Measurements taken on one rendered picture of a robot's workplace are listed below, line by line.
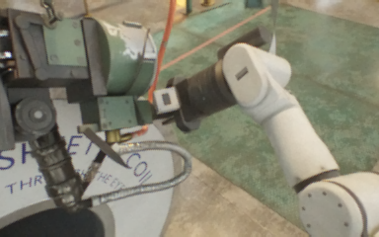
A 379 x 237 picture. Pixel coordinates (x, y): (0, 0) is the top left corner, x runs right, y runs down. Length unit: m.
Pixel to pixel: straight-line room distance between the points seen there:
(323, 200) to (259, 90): 0.18
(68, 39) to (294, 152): 0.39
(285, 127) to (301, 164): 0.06
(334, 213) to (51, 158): 0.43
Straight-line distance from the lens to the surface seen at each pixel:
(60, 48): 0.55
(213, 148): 2.32
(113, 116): 0.58
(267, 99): 0.50
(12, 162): 0.77
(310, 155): 0.48
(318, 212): 0.44
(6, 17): 0.55
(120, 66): 0.57
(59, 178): 0.60
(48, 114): 0.55
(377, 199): 0.46
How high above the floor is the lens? 1.68
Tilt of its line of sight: 41 degrees down
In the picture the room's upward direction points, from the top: 1 degrees counter-clockwise
